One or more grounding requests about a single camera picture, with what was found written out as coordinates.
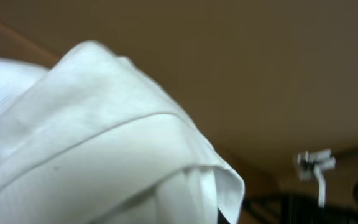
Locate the white t-shirt black print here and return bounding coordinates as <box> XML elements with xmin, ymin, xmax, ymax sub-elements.
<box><xmin>0</xmin><ymin>42</ymin><xmax>245</xmax><ymax>224</ymax></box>

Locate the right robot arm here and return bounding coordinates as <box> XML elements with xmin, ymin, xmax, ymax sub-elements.
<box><xmin>242</xmin><ymin>183</ymin><xmax>358</xmax><ymax>224</ymax></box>

